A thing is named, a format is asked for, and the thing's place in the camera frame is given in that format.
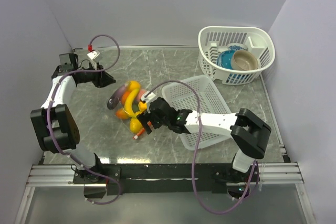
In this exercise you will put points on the yellow fake lemon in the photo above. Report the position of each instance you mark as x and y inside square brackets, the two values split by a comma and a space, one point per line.
[135, 125]

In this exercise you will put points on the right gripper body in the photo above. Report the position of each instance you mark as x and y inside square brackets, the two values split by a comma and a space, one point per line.
[156, 123]

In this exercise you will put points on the yellow fake bell pepper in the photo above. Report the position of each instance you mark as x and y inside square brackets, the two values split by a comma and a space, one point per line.
[132, 85]

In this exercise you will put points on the beige bowl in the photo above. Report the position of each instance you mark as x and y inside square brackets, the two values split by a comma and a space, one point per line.
[243, 60]

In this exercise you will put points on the yellow fake mango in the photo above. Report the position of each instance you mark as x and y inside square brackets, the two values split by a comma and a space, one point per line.
[142, 106]

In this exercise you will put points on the purple fake eggplant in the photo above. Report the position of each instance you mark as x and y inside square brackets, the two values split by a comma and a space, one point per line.
[116, 97]

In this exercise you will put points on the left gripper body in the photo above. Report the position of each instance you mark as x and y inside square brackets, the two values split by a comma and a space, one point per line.
[89, 76]

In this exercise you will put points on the white dish rack basket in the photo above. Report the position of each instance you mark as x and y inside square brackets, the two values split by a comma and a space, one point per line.
[213, 40]

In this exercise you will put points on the fake orange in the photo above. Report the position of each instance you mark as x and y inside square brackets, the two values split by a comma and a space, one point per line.
[121, 114]

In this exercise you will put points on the blue patterned white plate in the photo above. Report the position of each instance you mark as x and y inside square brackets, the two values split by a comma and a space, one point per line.
[237, 46]

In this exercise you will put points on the yellow fake banana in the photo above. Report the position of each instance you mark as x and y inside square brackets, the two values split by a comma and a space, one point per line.
[129, 103]

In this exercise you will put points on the red green fake mango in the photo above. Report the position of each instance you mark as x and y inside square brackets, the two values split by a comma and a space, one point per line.
[124, 97]

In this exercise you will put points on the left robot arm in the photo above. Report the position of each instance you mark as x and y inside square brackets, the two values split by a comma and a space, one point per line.
[55, 127]

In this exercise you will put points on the clear zip top bag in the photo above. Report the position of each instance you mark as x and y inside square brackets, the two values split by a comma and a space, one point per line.
[136, 111]

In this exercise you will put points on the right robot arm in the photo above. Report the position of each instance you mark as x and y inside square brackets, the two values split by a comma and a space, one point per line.
[249, 132]

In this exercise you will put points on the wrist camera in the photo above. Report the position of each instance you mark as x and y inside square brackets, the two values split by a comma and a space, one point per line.
[148, 97]
[93, 54]

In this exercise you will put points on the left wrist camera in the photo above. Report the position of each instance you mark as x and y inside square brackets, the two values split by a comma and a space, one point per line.
[93, 54]

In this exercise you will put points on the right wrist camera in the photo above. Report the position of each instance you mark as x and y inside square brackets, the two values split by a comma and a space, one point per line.
[148, 97]

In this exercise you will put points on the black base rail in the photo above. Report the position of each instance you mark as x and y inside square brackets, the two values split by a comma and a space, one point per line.
[218, 178]

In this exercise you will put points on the aluminium frame rail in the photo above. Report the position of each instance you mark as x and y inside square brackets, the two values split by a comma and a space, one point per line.
[62, 175]

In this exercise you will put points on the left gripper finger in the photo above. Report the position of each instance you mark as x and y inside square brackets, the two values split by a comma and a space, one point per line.
[104, 79]
[99, 68]

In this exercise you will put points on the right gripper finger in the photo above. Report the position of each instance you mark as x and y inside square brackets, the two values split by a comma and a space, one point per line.
[144, 117]
[147, 126]

